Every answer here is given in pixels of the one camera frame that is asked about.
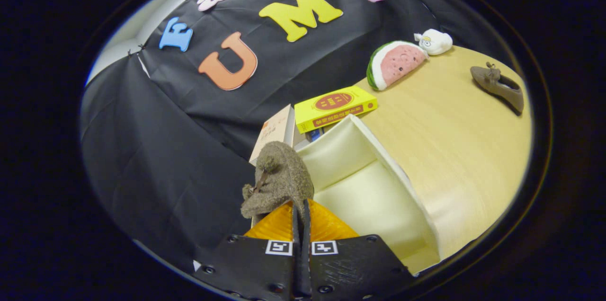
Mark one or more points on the yellow book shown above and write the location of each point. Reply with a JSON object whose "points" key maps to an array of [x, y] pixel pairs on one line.
{"points": [[331, 104]]}

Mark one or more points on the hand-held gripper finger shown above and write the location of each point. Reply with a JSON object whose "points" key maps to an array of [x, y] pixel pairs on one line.
{"points": [[296, 263], [306, 263]]}

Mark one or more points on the white plush toy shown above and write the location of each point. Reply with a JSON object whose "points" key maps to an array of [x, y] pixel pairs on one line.
{"points": [[438, 41]]}

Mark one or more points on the brown fuzzy shoe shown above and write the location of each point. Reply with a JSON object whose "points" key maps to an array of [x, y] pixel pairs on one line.
{"points": [[502, 90], [284, 178]]}

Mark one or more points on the watermelon slice plush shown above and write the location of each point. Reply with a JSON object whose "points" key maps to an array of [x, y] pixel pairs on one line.
{"points": [[397, 62]]}

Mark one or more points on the cream storage box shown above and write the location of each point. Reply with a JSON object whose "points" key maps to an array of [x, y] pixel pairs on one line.
{"points": [[369, 197]]}

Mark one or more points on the beige book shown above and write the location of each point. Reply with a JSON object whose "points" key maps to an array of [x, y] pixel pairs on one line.
{"points": [[277, 130]]}

